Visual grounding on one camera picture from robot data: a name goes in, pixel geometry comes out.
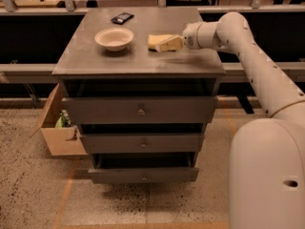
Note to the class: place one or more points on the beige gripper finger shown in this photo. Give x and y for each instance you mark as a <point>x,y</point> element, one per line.
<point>170,44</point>

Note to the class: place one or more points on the yellow sponge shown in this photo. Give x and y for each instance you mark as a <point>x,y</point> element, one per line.
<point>155,41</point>

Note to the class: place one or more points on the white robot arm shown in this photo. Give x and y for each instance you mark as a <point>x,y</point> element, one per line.
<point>267,155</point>

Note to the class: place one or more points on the black flat packet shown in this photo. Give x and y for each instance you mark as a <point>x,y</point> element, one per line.
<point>122,18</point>

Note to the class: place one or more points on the white ceramic bowl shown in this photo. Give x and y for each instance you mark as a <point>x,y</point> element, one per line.
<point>114,39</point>

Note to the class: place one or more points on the grey wooden drawer cabinet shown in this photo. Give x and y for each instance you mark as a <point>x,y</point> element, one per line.
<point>85,69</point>

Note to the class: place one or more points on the top grey drawer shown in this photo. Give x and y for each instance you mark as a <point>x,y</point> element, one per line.
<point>137,110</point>

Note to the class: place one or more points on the grey drawer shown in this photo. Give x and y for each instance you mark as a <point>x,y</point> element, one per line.
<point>144,175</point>
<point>139,143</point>
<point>137,110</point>

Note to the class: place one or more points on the middle grey drawer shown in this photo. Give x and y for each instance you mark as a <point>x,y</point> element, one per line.
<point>139,143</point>

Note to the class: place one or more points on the grey metal railing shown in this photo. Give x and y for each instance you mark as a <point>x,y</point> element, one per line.
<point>152,4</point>

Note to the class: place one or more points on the bottom grey drawer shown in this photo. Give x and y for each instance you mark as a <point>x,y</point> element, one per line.
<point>144,175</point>

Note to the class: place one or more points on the green item in box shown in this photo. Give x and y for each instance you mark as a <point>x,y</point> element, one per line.
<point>63,120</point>

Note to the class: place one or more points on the open cardboard box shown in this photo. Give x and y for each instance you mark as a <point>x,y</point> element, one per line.
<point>61,141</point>

